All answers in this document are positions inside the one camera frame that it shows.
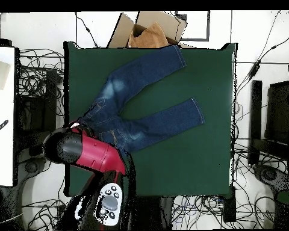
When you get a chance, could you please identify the blue denim jeans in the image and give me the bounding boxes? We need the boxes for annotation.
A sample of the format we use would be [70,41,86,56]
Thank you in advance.
[76,45,206,155]

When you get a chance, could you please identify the black threaded rod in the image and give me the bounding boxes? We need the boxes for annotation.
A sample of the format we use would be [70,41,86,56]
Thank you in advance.
[0,119,10,139]

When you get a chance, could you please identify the white table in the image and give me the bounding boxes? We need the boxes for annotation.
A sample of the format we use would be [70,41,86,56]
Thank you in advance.
[0,46,16,187]

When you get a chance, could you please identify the brown cardboard box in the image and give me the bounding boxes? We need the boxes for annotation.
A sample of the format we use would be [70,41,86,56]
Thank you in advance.
[107,10,196,49]

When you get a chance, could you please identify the dark green table cloth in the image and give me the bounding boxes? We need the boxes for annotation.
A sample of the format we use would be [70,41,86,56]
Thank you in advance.
[63,40,238,197]

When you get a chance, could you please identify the black power strip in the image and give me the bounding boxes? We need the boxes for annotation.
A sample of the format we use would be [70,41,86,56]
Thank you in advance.
[222,186,237,223]

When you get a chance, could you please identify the tangled black cables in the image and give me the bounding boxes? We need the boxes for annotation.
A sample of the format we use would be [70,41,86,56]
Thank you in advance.
[18,48,66,116]
[231,139,278,229]
[21,196,70,230]

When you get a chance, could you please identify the thin black cable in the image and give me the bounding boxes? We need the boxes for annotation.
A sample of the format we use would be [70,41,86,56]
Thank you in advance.
[75,11,99,48]

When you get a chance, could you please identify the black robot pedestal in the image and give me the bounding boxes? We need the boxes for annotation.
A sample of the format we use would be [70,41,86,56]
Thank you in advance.
[134,196,175,230]

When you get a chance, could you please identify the black rectangular frame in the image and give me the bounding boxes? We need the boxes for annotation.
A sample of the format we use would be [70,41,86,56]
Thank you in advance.
[175,10,211,42]

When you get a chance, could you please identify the black cable with adapter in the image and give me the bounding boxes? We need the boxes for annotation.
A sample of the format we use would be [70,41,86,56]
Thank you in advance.
[235,28,289,97]

